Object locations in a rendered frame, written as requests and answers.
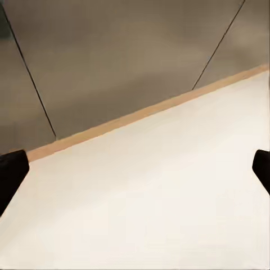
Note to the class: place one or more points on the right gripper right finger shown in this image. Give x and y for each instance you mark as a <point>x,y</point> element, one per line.
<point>261,167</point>

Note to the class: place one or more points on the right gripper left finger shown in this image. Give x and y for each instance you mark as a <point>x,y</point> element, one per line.
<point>13,169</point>

